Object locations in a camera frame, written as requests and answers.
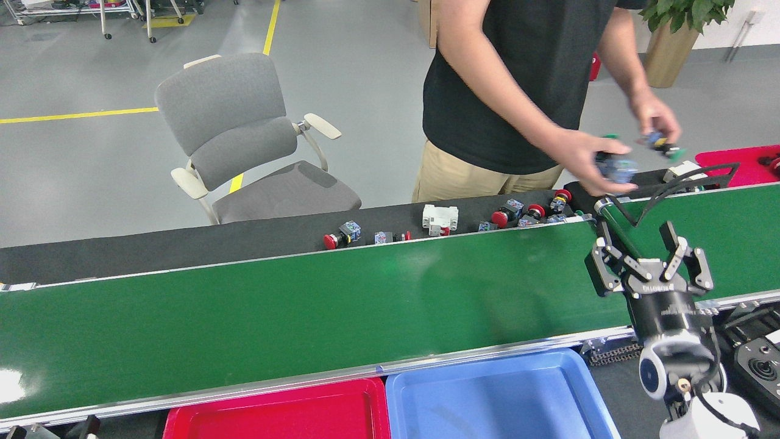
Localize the white wall pipe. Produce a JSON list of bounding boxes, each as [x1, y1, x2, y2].
[[724, 7, 766, 63]]

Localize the person's right hand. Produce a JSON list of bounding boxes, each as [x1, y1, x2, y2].
[[544, 128, 636, 197]]

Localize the person's left hand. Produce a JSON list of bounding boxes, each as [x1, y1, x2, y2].
[[628, 90, 683, 147]]

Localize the person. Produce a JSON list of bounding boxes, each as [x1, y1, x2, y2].
[[411, 0, 654, 205]]

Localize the black joystick controller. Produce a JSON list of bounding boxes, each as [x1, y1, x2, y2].
[[731, 332, 780, 416]]

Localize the conveyor drive chain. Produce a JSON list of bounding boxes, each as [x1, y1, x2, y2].
[[588, 341, 644, 366]]

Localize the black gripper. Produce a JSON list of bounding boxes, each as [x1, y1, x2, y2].
[[584, 221, 715, 353]]

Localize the long green conveyor belt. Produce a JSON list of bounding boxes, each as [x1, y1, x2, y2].
[[0, 216, 647, 427]]

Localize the short green conveyor belt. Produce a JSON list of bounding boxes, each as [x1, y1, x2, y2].
[[594, 183, 780, 312]]

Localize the potted green plant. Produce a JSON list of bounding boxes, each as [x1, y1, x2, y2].
[[637, 0, 735, 89]]

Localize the blue plastic tray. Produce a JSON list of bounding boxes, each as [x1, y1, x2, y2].
[[385, 348, 622, 439]]

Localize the white wheeled stand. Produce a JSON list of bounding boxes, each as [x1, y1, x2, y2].
[[143, 0, 185, 43]]

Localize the green mushroom push button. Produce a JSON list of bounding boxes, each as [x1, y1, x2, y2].
[[596, 133, 639, 185], [639, 130, 688, 162]]

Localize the black angled guide bracket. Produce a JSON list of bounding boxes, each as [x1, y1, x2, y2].
[[600, 162, 742, 227]]

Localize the white wheeled shelf cart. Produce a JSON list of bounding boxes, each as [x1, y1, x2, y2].
[[3, 0, 140, 40]]

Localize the red plastic tray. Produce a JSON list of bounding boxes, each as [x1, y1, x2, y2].
[[695, 145, 780, 188], [161, 377, 392, 439]]

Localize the grey office chair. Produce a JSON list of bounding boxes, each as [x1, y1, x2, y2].
[[154, 52, 363, 226]]

